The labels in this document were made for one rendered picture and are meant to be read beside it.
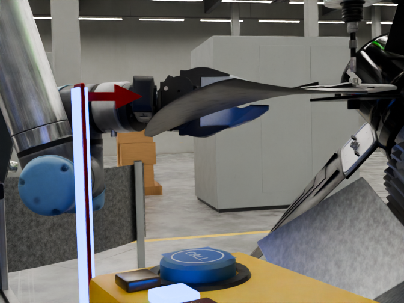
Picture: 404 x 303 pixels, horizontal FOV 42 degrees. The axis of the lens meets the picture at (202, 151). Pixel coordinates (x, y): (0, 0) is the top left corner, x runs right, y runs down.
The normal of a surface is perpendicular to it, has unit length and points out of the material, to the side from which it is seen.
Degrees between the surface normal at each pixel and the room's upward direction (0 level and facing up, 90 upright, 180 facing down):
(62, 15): 90
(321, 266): 55
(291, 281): 0
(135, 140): 90
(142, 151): 90
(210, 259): 0
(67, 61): 90
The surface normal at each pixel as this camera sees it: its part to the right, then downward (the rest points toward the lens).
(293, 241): -0.37, -0.52
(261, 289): -0.03, -1.00
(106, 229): 0.83, 0.00
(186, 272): -0.28, 0.06
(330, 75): 0.22, 0.04
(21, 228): 0.62, 0.02
